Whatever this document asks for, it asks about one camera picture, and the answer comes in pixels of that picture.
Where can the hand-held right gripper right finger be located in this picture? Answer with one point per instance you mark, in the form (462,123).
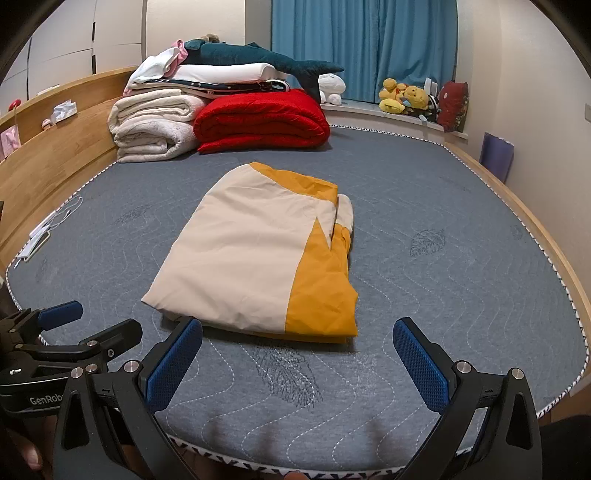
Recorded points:
(422,364)

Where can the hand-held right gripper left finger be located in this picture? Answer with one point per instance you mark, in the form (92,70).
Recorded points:
(175,364)

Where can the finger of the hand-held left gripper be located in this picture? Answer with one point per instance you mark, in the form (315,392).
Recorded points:
(60,314)
(111,339)

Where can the beige and yellow hooded jacket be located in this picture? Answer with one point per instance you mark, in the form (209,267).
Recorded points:
(240,244)

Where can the person's left hand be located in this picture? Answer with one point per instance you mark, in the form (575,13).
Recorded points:
(30,454)

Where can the pink gift bag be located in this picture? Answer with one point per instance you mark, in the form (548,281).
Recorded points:
(9,143)

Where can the small pink figurine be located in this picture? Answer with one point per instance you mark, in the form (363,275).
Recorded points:
(47,124)

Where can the white tissue pack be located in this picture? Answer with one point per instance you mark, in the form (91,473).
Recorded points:
(64,110)

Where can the cream folded blanket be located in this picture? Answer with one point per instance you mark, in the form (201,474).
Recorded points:
(147,124)

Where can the small red ornament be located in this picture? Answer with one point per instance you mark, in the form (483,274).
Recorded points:
(14,104)

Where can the purple bag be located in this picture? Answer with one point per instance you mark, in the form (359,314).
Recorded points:
(496,157)

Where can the striped plush toy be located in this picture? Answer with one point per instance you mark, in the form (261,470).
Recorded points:
(431,110)

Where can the dark red cushion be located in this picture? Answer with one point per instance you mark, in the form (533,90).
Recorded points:
(452,106)

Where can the red folded blanket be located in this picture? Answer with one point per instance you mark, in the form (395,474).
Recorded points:
(263,117)

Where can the white folded garment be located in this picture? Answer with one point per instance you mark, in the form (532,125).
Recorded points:
(154,67)

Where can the yellow plush toy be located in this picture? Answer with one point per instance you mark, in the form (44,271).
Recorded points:
(390,94)
(418,97)

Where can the white wardrobe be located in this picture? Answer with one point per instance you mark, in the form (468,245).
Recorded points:
(69,41)

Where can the dark patterned folded sheet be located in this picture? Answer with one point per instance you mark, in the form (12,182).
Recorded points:
(240,87)

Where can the white pillow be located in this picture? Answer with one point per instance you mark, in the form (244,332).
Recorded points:
(221,73)

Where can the pink garment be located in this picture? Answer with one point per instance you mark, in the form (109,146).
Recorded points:
(178,48)

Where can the white plush toy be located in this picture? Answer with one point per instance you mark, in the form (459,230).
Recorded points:
(332,83)

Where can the brown plush toy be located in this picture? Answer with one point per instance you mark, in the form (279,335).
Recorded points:
(210,38)

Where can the teal shark plush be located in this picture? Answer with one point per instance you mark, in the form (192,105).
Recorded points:
(249,54)

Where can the blue curtain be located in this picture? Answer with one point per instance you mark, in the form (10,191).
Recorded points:
(364,41)

